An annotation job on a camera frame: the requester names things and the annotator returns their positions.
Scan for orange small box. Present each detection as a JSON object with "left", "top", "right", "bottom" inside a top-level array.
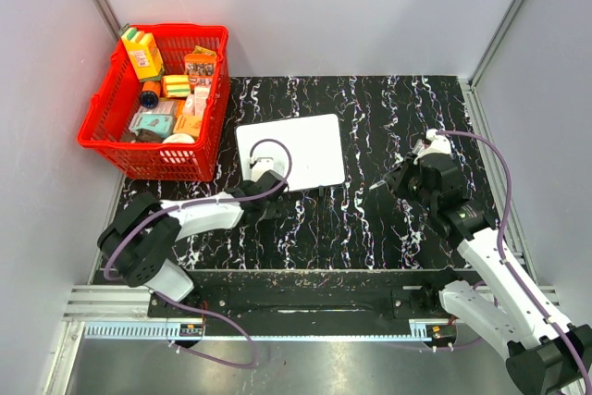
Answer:
[{"left": 173, "top": 115, "right": 203, "bottom": 140}]

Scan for teal product box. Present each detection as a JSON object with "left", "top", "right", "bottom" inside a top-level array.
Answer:
[{"left": 129, "top": 113, "right": 176, "bottom": 138}]

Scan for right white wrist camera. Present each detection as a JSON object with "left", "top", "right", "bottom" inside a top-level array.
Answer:
[{"left": 412, "top": 129, "right": 451, "bottom": 165}]

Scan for yellow green sponge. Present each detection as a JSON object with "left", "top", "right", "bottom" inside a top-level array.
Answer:
[{"left": 161, "top": 75, "right": 191, "bottom": 98}]

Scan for white rectangular whiteboard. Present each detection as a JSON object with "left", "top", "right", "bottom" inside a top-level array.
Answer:
[{"left": 235, "top": 114, "right": 345, "bottom": 191}]

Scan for orange snack box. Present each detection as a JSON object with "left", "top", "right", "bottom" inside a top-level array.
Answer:
[{"left": 184, "top": 45, "right": 217, "bottom": 77}]

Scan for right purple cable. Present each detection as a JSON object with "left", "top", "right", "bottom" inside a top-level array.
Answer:
[{"left": 434, "top": 130, "right": 588, "bottom": 391}]

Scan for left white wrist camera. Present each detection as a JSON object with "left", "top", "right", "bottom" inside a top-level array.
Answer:
[{"left": 250, "top": 157, "right": 275, "bottom": 182}]

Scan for white marker pen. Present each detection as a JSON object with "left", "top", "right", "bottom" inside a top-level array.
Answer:
[{"left": 369, "top": 179, "right": 387, "bottom": 191}]

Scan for yellow juice carton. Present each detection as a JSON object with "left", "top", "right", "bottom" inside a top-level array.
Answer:
[{"left": 120, "top": 26, "right": 165, "bottom": 82}]

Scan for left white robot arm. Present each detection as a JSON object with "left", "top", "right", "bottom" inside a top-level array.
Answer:
[{"left": 97, "top": 170, "right": 287, "bottom": 317}]

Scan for white round lid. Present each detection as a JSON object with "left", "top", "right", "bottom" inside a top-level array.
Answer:
[{"left": 163, "top": 133, "right": 195, "bottom": 144}]

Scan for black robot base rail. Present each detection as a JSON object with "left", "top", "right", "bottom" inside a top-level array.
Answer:
[{"left": 184, "top": 270, "right": 450, "bottom": 339}]

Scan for red plastic shopping basket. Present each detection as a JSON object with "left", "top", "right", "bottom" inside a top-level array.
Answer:
[{"left": 78, "top": 23, "right": 230, "bottom": 182}]

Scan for purple floor cable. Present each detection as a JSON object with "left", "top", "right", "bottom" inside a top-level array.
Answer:
[{"left": 152, "top": 292, "right": 258, "bottom": 369}]

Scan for orange can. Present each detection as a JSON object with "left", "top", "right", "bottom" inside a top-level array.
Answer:
[{"left": 139, "top": 80, "right": 161, "bottom": 109}]

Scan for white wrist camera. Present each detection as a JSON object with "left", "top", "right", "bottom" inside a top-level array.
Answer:
[
  {"left": 250, "top": 157, "right": 275, "bottom": 182},
  {"left": 412, "top": 129, "right": 451, "bottom": 165}
]

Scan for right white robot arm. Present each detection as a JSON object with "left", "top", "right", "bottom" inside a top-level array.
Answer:
[{"left": 386, "top": 154, "right": 591, "bottom": 394}]

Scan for pink white box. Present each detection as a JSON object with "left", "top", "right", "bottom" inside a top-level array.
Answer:
[{"left": 182, "top": 85, "right": 211, "bottom": 117}]

